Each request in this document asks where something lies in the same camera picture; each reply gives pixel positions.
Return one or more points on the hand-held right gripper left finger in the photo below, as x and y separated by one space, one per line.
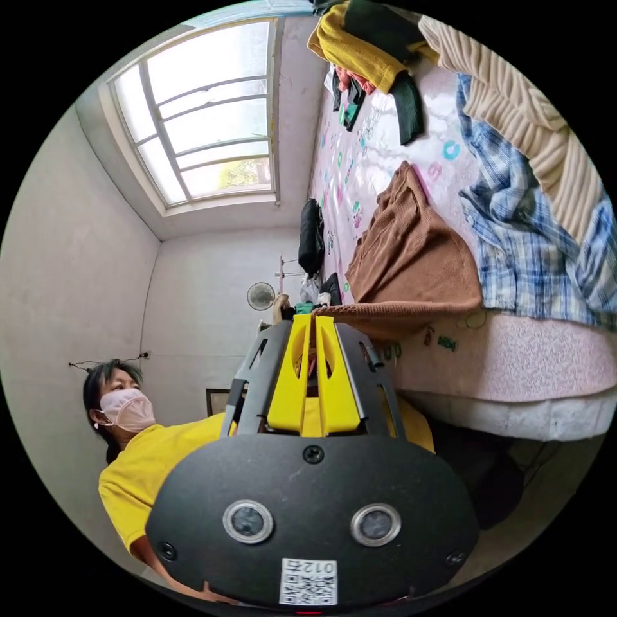
284 395

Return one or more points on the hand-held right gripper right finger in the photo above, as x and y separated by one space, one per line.
337 400

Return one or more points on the brown long sleeve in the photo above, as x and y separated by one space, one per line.
414 250

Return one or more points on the person's right forearm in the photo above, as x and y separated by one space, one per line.
149 559

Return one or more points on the person's left hand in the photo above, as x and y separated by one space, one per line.
279 308

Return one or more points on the person's right hand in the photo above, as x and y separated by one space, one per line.
217 595

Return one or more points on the standing fan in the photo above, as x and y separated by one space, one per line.
260 295

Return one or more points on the person's body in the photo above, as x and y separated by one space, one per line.
144 463

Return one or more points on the black bag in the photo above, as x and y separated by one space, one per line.
311 236

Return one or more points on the bed with pink printed sheet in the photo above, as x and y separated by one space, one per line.
506 356

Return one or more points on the window with white frame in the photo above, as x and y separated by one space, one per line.
212 96

